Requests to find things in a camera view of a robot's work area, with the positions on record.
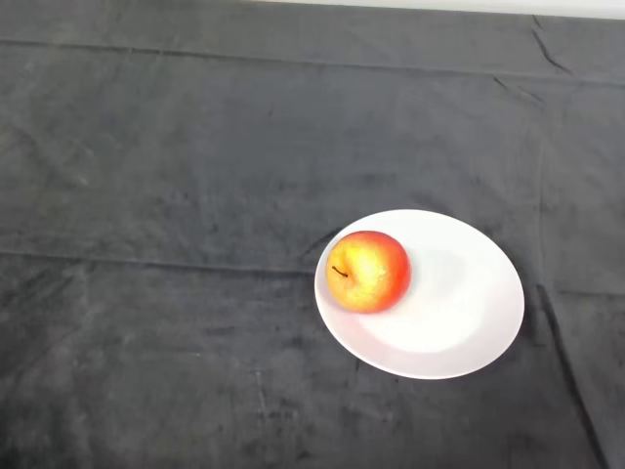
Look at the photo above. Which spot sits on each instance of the black cloth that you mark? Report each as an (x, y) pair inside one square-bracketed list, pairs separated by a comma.
[(195, 171)]

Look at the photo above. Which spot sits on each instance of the white round plate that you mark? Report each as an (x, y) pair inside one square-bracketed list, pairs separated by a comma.
[(439, 312)]

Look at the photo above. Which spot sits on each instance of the red yellow apple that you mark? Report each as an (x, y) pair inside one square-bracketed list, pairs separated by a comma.
[(368, 273)]

